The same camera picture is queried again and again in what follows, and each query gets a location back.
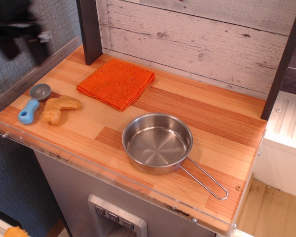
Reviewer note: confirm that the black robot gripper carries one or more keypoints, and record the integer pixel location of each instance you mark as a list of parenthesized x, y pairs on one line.
[(16, 14)]

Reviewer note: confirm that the blue handled grey spoon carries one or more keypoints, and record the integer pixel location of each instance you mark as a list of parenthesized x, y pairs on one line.
[(38, 93)]

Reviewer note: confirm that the tan toy chicken piece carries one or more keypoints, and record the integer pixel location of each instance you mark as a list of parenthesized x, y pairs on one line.
[(54, 106)]

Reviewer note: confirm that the orange folded cloth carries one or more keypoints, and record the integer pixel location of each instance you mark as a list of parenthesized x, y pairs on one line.
[(117, 83)]

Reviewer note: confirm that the stainless steel pan bowl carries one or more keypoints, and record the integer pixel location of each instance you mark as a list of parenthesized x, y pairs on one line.
[(159, 143)]

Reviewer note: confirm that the grey toy fridge cabinet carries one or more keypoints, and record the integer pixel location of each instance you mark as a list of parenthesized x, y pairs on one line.
[(71, 188)]

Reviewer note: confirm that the orange object bottom left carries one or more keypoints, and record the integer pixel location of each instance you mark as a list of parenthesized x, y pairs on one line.
[(15, 232)]

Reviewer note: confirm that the silver dispenser panel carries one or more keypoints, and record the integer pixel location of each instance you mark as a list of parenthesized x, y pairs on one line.
[(113, 221)]

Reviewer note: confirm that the white toy sink unit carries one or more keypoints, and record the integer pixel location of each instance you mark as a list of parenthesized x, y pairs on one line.
[(275, 164)]

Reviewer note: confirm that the dark left upright post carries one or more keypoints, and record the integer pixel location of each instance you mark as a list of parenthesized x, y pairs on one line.
[(90, 30)]

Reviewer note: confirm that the dark upright post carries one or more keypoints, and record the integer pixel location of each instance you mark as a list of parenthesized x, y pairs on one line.
[(90, 30), (281, 71)]

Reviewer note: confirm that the dark right upright post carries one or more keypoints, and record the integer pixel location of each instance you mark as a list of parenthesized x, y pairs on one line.
[(281, 71)]

